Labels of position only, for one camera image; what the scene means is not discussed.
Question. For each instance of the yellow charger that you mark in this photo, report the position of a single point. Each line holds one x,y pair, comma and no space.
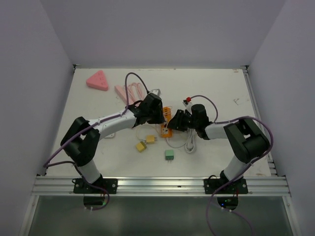
149,138

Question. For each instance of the white adapter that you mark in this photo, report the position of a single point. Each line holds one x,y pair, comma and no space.
110,136

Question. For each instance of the orange power strip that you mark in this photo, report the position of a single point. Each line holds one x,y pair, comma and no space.
166,132

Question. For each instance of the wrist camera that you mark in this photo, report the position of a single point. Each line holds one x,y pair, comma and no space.
187,103
156,92

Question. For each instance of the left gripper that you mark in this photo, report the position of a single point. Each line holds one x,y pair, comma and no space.
159,119

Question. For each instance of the pink power strip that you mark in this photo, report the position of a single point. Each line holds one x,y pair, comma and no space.
134,92

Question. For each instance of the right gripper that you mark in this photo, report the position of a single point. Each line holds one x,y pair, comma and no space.
176,122

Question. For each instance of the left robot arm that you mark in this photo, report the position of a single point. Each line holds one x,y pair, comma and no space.
82,138

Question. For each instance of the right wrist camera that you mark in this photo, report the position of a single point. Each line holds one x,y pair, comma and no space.
187,103

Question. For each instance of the aluminium frame rail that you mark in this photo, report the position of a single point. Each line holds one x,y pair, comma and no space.
161,186

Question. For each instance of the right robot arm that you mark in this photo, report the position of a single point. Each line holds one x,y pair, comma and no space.
246,139

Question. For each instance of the green plug cube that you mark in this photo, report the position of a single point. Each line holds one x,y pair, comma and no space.
169,155

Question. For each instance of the pink triangular socket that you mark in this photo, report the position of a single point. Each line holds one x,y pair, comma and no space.
98,81

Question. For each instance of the yellow plug cube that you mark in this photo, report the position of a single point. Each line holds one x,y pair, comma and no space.
141,146

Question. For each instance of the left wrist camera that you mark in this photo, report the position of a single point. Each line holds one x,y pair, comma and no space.
156,92

